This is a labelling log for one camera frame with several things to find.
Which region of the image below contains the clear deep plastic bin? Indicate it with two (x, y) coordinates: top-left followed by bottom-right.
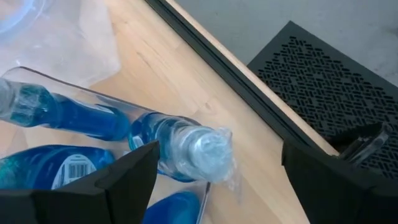
(0, 0), (121, 88)

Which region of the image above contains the black aluminium table frame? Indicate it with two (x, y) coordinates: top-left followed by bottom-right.
(144, 0), (340, 156)

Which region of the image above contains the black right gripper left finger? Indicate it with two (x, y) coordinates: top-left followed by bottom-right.
(0, 140), (161, 224)

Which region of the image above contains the clear shallow plastic bin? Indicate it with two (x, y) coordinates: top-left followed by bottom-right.
(0, 66), (392, 224)

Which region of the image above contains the black vented metal box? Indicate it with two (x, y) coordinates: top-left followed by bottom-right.
(247, 20), (398, 181)

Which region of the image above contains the blue dish soap bottle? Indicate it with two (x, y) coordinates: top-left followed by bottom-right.
(128, 111), (234, 184)
(0, 77), (131, 141)
(141, 190), (201, 224)
(0, 144), (116, 191)

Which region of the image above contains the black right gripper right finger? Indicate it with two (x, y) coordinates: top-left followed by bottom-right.
(281, 141), (398, 224)

